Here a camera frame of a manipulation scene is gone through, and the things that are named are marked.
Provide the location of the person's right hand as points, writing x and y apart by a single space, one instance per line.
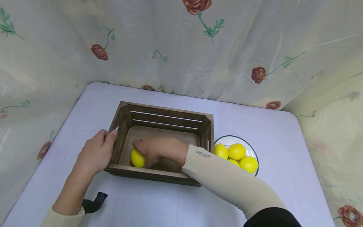
164 148

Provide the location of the person's left hand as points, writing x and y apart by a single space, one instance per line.
95 154

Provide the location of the person's left thumb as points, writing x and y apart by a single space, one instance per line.
112 138

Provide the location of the person's left fingers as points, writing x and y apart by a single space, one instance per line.
99 135

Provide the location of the person's right fingers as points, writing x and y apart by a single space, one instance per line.
139 145

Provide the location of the yellow lemon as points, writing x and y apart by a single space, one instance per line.
249 164
137 159
237 151
233 162
221 151

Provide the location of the brown wooden crate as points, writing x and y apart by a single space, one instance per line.
158 119

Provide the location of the person's left forearm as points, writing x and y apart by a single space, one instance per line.
68 195

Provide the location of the person's right forearm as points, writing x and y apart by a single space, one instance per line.
227 183

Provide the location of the black wrist band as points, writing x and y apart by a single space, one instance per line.
93 203

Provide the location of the white plate with dark rim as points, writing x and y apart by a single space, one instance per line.
249 150

